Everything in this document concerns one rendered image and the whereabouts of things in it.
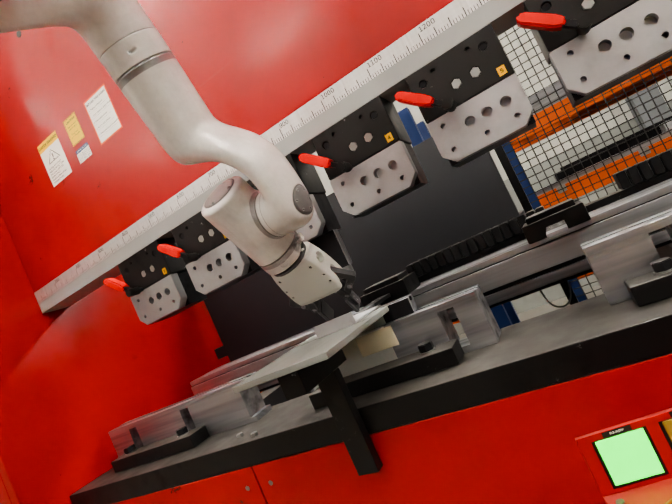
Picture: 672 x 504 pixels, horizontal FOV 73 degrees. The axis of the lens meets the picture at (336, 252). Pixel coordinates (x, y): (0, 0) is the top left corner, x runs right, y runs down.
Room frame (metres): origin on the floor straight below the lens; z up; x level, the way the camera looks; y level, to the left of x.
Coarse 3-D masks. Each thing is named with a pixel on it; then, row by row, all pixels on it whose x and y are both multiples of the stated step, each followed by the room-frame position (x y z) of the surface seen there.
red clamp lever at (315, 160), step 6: (300, 156) 0.80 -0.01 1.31; (306, 156) 0.79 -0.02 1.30; (312, 156) 0.79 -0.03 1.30; (318, 156) 0.79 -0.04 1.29; (306, 162) 0.80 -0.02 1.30; (312, 162) 0.79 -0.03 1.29; (318, 162) 0.79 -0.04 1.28; (324, 162) 0.78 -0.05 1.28; (330, 162) 0.78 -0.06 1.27; (342, 162) 0.77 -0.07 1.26; (348, 162) 0.79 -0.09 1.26; (336, 168) 0.77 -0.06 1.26; (342, 168) 0.77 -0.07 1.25; (348, 168) 0.78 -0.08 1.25
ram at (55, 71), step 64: (192, 0) 0.87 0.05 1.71; (256, 0) 0.82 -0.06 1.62; (320, 0) 0.77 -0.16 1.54; (384, 0) 0.73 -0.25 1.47; (448, 0) 0.69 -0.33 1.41; (512, 0) 0.66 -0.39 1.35; (0, 64) 1.14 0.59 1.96; (64, 64) 1.05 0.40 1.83; (192, 64) 0.90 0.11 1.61; (256, 64) 0.84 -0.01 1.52; (320, 64) 0.79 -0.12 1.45; (0, 128) 1.18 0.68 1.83; (64, 128) 1.08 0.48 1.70; (128, 128) 1.00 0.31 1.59; (256, 128) 0.87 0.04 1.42; (320, 128) 0.82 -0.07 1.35; (0, 192) 1.23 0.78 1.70; (64, 192) 1.12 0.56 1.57; (128, 192) 1.03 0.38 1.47; (64, 256) 1.16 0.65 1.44; (128, 256) 1.07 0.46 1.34
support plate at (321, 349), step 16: (368, 320) 0.76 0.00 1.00; (336, 336) 0.74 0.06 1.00; (352, 336) 0.70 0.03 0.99; (288, 352) 0.83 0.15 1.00; (304, 352) 0.72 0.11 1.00; (320, 352) 0.64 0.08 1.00; (336, 352) 0.64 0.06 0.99; (272, 368) 0.70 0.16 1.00; (288, 368) 0.65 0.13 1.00; (240, 384) 0.69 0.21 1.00; (256, 384) 0.67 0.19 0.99
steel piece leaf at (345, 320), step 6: (366, 312) 0.88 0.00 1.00; (336, 318) 0.81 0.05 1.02; (342, 318) 0.81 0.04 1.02; (348, 318) 0.80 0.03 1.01; (354, 318) 0.87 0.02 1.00; (360, 318) 0.82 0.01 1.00; (324, 324) 0.82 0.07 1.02; (330, 324) 0.82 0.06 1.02; (336, 324) 0.81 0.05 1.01; (342, 324) 0.81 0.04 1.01; (348, 324) 0.80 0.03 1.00; (318, 330) 0.83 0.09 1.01; (324, 330) 0.83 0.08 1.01; (330, 330) 0.82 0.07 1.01; (336, 330) 0.82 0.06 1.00; (318, 336) 0.83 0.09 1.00
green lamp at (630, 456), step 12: (636, 432) 0.45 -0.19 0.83; (600, 444) 0.46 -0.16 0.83; (612, 444) 0.45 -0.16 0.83; (624, 444) 0.45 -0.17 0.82; (636, 444) 0.45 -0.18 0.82; (648, 444) 0.45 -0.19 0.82; (612, 456) 0.45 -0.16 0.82; (624, 456) 0.45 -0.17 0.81; (636, 456) 0.45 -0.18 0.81; (648, 456) 0.45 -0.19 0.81; (612, 468) 0.46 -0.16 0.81; (624, 468) 0.45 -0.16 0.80; (636, 468) 0.45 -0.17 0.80; (648, 468) 0.45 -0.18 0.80; (660, 468) 0.45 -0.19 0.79; (624, 480) 0.45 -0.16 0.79
